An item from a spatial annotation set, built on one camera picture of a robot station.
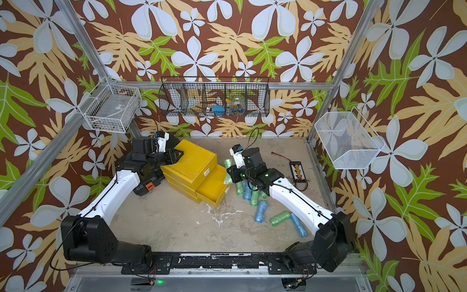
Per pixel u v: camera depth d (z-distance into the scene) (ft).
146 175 2.04
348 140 2.73
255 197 3.00
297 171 3.34
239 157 2.31
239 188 3.06
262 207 2.89
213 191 2.83
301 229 2.68
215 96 3.19
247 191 3.06
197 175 2.51
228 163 2.58
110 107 2.82
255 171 1.96
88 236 1.36
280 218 2.81
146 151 2.10
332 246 1.20
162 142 2.39
